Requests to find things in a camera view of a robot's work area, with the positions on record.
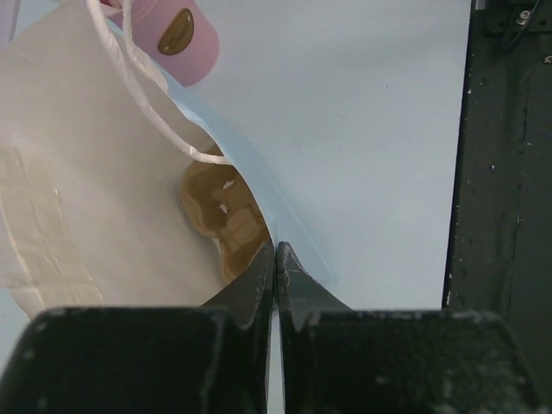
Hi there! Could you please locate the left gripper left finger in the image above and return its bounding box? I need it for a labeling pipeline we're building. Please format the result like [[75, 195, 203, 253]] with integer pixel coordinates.
[[1, 243, 275, 413]]

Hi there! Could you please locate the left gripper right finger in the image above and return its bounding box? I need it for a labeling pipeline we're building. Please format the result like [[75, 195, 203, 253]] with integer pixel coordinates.
[[275, 242, 542, 413]]

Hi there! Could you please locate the brown pulp cup carrier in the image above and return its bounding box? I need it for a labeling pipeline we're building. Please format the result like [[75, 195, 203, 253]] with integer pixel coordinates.
[[180, 160, 270, 284]]

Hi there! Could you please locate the light blue paper bag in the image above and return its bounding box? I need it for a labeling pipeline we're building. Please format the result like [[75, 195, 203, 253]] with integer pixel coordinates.
[[1, 1, 335, 317]]

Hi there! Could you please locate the pink straw holder cup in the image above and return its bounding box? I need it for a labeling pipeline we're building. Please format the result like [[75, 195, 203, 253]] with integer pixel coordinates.
[[100, 0, 219, 86]]

